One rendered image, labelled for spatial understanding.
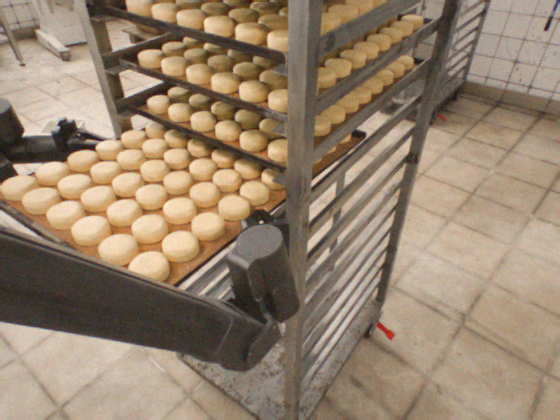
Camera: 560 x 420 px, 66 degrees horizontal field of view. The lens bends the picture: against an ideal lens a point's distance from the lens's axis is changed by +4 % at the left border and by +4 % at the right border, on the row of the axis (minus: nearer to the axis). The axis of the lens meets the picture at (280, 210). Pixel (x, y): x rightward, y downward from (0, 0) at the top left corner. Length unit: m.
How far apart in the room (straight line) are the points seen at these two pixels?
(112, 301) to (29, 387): 1.49
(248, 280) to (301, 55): 0.29
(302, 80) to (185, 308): 0.32
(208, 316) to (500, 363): 1.52
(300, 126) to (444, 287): 1.51
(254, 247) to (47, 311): 0.23
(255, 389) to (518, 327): 1.09
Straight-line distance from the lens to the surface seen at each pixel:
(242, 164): 0.78
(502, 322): 1.98
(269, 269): 0.48
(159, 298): 0.39
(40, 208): 0.75
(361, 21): 0.75
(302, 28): 0.55
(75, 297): 0.35
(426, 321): 1.87
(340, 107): 0.87
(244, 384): 1.46
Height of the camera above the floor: 1.43
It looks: 39 degrees down
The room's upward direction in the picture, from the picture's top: straight up
